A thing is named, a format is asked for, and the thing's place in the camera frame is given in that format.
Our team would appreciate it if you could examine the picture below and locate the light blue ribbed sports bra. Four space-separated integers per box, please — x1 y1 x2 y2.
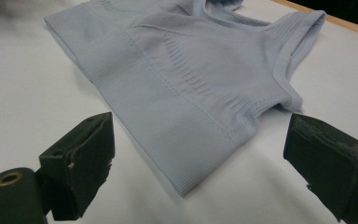
43 0 327 198

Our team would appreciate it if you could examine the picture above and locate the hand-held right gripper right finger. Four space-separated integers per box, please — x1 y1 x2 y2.
282 113 358 224

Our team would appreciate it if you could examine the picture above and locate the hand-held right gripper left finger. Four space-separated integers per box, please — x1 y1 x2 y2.
35 111 117 222

